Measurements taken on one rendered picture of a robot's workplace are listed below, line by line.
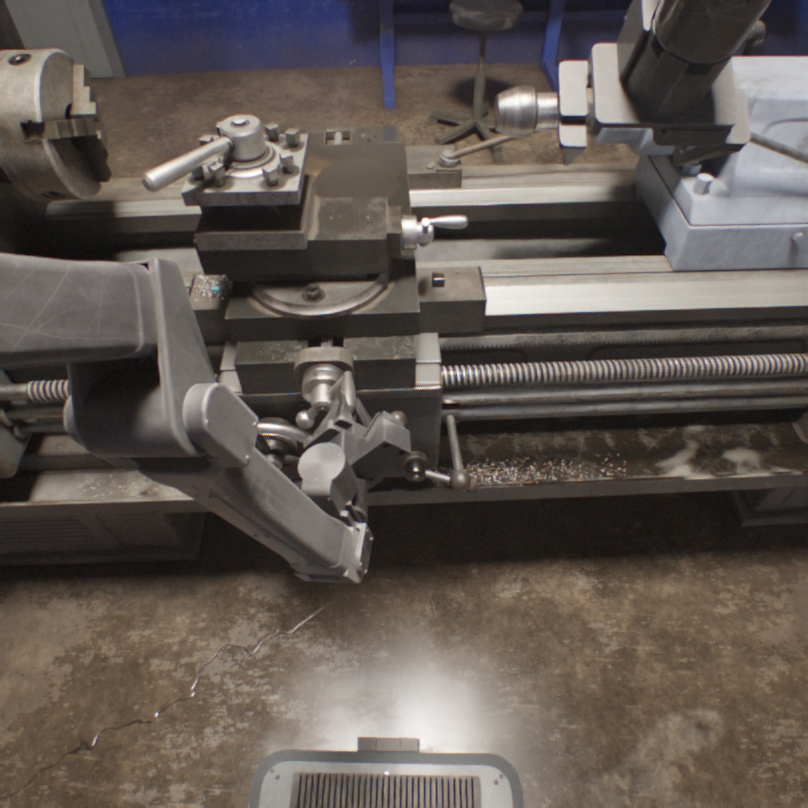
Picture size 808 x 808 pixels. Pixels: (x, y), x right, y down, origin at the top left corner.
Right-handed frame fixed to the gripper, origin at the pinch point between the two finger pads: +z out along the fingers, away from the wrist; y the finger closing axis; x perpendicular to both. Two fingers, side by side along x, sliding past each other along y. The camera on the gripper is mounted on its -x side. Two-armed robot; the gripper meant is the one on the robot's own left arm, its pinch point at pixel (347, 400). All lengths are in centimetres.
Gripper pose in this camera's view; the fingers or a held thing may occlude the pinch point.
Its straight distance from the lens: 89.5
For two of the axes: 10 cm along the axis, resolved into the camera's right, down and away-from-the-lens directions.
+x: -6.6, 5.0, 5.6
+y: -7.5, -4.0, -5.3
